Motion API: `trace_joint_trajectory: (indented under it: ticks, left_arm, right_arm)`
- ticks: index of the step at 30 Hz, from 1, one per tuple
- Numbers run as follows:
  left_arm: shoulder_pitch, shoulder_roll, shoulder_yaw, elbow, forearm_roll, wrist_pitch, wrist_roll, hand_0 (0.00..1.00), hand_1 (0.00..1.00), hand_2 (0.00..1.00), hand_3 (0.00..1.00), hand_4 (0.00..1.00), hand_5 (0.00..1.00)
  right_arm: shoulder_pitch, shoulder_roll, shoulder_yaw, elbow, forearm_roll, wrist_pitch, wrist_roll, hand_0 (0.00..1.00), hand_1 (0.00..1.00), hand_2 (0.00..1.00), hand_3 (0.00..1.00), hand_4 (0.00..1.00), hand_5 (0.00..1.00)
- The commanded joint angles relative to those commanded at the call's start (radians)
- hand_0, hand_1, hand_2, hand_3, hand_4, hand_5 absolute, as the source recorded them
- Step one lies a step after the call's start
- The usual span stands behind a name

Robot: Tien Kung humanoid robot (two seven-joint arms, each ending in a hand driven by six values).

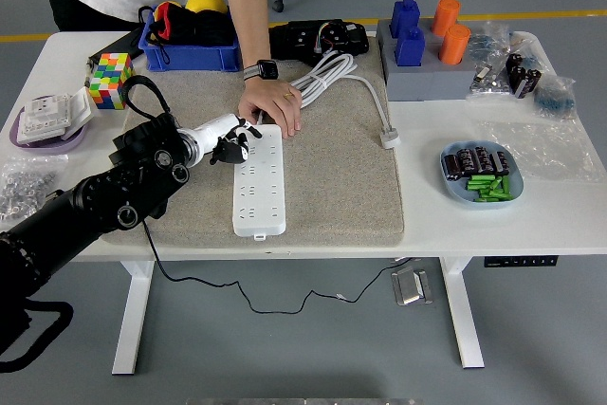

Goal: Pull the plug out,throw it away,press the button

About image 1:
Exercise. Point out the person's left hand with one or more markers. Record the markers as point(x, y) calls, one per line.
point(270, 101)

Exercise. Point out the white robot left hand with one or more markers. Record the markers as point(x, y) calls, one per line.
point(213, 130)

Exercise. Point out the black plug adapter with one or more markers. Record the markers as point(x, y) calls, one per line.
point(227, 156)

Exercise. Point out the white power strip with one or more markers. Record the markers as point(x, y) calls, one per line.
point(261, 206)

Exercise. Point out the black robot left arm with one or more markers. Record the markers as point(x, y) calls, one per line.
point(95, 201)

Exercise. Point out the person's left forearm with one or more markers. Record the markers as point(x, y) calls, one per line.
point(246, 6)

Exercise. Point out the white three-pin plug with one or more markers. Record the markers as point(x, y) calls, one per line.
point(390, 138)

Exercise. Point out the black smartwatch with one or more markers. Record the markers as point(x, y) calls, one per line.
point(268, 69)

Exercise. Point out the black electronic device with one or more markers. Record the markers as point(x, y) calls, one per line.
point(303, 40)

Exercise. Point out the blue plastic bin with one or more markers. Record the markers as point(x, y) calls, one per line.
point(189, 59)

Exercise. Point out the black fabric bag red trim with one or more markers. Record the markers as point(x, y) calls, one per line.
point(204, 28)

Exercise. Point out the grey-brown mat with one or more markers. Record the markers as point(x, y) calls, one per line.
point(332, 187)

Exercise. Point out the colourful puzzle cube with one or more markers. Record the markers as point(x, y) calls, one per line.
point(111, 82)

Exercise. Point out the yellow ball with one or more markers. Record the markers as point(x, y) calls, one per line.
point(206, 1)

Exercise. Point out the long black box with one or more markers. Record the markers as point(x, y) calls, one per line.
point(118, 42)

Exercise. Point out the blue plastic bottle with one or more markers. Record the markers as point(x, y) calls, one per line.
point(411, 47)
point(405, 16)

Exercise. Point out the grey block holder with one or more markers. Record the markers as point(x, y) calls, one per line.
point(427, 82)

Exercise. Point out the orange cylinder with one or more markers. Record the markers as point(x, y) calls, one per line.
point(454, 44)
point(446, 16)

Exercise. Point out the white table leg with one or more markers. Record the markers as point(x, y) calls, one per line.
point(462, 315)
point(135, 310)

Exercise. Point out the clear bag of screws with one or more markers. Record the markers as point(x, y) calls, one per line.
point(23, 187)

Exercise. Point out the light blue dish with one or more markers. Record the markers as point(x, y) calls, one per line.
point(455, 191)

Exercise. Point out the clear bag of metal parts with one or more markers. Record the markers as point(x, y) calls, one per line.
point(488, 85)

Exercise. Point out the clear bag of resistors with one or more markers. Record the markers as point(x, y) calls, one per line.
point(488, 44)

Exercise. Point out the silver foot pedal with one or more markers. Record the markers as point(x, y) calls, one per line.
point(409, 286)

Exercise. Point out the bag of black capacitors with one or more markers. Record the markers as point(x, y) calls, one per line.
point(521, 78)

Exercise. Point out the small clear plastic bag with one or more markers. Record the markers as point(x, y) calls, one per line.
point(526, 47)

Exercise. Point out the large empty clear bag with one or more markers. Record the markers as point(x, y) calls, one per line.
point(545, 149)

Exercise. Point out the clear bag of blue parts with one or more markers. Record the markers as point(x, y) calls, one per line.
point(555, 99)

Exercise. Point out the black desk control panel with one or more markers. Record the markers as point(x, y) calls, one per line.
point(521, 262)

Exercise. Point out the white switch panel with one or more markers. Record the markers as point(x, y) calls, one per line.
point(81, 108)

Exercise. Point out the white wall socket panel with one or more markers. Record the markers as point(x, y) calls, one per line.
point(42, 115)

